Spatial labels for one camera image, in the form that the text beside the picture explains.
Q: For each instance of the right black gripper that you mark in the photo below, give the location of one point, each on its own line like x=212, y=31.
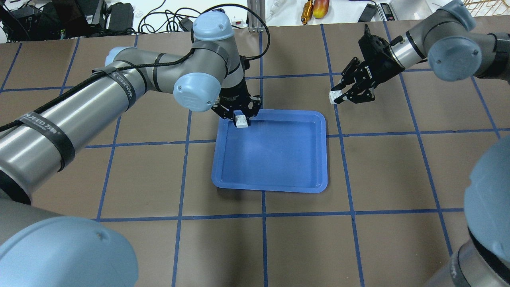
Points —
x=379, y=64

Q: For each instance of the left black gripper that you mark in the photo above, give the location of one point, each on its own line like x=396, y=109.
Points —
x=233, y=93

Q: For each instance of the white block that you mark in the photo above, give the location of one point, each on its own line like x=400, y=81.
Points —
x=241, y=121
x=336, y=97

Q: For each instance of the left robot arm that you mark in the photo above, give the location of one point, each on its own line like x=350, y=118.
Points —
x=40, y=248

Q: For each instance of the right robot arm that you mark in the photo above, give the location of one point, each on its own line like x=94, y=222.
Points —
x=445, y=39

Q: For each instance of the blue plastic tray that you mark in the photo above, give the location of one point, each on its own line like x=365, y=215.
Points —
x=282, y=150

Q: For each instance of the black power adapter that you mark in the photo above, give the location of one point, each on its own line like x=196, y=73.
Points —
x=368, y=13

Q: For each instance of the red yellow mango toy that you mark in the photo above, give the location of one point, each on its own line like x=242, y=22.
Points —
x=321, y=8

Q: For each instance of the aluminium frame post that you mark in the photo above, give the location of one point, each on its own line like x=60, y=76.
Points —
x=256, y=19

